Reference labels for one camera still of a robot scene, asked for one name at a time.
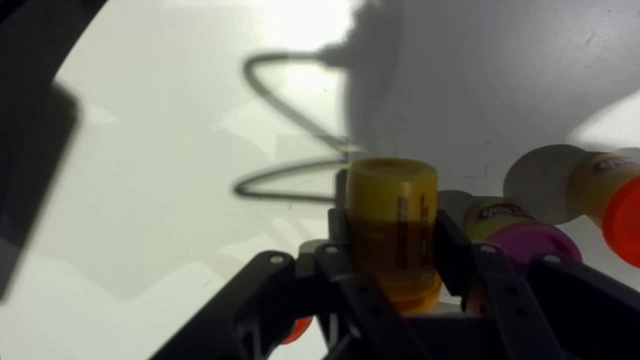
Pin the yellow plastic cylinder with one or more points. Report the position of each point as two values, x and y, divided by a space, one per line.
390 210

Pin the red round toy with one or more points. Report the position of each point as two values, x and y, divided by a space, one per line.
299 328

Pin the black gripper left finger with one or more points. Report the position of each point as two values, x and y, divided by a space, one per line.
258 307

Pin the orange lid dough cup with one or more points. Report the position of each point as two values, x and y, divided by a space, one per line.
606 189

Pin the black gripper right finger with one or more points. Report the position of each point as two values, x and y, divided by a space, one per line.
552 308

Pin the magenta lid dough cup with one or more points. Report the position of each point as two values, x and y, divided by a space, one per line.
515 232

